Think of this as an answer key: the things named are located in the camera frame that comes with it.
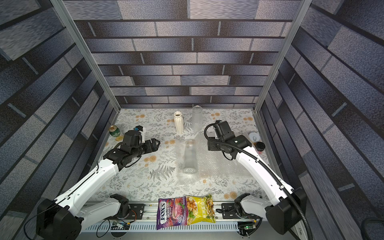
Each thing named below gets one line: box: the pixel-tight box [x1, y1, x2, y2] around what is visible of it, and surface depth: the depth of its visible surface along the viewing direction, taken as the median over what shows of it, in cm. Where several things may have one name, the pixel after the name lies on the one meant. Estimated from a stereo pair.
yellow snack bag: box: [186, 194, 216, 226], surface depth 73 cm
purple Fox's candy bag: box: [156, 196, 188, 230], surface depth 73 cm
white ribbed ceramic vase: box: [173, 111, 184, 135], surface depth 97 cm
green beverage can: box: [108, 125, 121, 138], surface depth 97 cm
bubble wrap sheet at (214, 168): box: [198, 134, 260, 184], surface depth 87 cm
